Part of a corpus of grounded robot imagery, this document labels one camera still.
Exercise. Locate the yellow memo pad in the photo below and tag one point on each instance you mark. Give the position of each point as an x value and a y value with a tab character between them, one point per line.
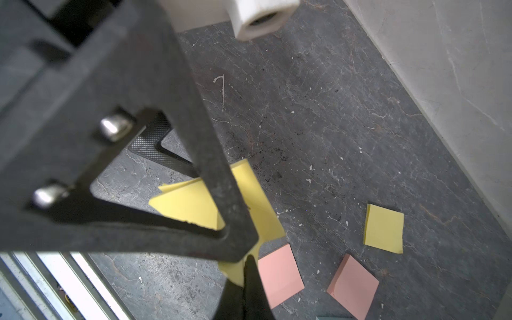
192	202
384	229

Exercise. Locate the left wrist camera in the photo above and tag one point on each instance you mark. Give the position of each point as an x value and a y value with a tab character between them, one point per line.
249	18

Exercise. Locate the pink memo pad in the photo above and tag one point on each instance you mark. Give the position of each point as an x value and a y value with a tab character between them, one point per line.
280	276
353	287

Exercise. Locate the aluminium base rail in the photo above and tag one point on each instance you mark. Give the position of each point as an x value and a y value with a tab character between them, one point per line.
55	285

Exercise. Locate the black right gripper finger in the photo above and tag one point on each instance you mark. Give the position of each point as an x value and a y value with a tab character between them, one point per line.
246	302

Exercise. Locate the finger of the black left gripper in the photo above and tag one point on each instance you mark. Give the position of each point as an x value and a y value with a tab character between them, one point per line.
79	83
148	144

